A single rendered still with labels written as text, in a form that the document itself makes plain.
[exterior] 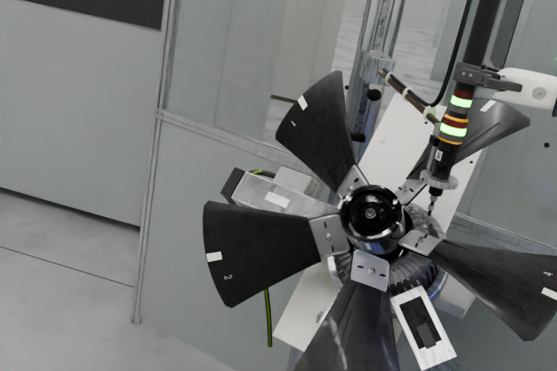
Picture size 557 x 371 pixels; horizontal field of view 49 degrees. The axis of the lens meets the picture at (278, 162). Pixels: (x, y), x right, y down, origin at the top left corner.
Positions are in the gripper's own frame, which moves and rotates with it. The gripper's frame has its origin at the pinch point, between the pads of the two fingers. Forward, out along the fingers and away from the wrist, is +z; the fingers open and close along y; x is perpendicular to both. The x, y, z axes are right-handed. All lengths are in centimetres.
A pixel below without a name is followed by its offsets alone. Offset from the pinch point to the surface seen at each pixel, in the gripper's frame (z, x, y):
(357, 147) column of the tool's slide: 39, -37, 57
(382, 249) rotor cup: 5.9, -35.6, -4.7
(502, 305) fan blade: -17.5, -35.0, -8.6
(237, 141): 89, -52, 70
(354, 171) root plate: 17.8, -25.1, 3.0
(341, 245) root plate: 14.9, -39.1, -2.7
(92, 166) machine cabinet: 216, -115, 123
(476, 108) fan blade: 1.0, -9.3, 19.6
